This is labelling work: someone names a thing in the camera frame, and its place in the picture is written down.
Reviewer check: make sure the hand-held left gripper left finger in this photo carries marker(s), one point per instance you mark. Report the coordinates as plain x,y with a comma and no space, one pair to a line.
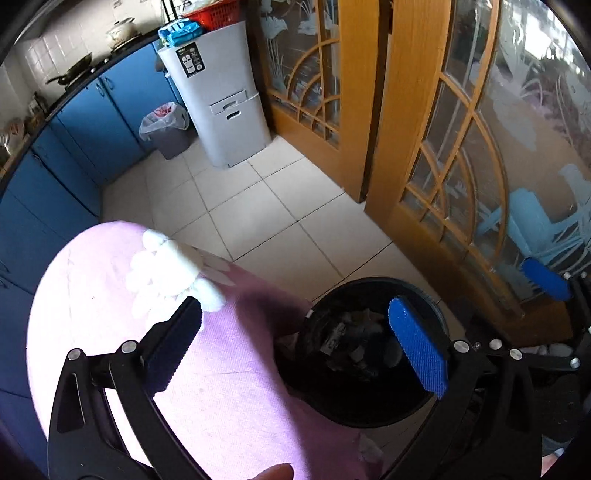
178,341

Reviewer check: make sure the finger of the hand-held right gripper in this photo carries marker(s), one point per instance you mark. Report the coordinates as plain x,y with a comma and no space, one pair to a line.
547,277
545,359

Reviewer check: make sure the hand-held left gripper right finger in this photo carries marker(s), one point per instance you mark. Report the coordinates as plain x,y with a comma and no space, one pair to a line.
418,346

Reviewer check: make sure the black trash bin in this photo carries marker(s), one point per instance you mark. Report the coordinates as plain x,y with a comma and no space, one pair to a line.
364,406

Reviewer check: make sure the grey trash can with liner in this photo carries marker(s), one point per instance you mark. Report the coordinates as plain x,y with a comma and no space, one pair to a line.
168,131

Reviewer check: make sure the person's left hand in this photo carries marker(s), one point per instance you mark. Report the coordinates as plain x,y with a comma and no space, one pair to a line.
277,473

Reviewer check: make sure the light blue plastic chair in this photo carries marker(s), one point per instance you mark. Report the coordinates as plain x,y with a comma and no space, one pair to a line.
531,217

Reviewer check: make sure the white flower-shaped mat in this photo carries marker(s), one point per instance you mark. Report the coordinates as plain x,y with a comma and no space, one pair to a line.
161,267

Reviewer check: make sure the purple tablecloth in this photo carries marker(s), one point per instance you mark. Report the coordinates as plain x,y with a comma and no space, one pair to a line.
221,406

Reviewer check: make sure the wooden glass sliding door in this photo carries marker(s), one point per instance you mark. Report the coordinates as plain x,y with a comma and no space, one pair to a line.
364,92
415,115

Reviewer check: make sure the grey storage cabinet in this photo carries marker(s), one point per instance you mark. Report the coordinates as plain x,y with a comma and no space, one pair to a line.
217,92

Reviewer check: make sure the black kitchen countertop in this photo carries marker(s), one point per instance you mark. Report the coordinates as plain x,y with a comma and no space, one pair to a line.
55,99

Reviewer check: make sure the black wok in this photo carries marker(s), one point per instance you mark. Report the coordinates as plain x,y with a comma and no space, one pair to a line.
74,71

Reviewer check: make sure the blue plastic packet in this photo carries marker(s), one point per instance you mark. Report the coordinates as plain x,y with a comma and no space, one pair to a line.
180,32

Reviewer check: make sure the white ceramic pot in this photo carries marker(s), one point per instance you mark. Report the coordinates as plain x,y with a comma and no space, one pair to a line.
121,32

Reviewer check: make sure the red plastic basket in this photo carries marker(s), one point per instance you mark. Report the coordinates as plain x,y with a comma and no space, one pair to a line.
214,14

